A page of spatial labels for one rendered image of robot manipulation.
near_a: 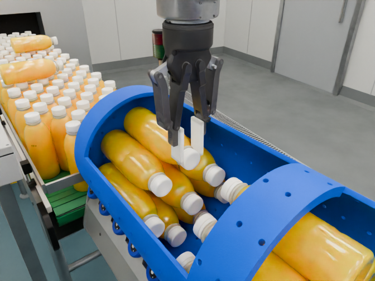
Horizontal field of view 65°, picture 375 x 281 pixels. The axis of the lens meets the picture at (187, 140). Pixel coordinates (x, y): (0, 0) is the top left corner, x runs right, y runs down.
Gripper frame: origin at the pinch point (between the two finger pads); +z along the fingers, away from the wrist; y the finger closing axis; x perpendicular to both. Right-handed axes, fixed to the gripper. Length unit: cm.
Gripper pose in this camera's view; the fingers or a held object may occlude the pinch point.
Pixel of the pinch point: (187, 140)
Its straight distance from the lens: 52.9
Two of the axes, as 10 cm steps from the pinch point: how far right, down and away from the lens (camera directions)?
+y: 7.9, -3.1, 5.2
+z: 0.0, 8.6, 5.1
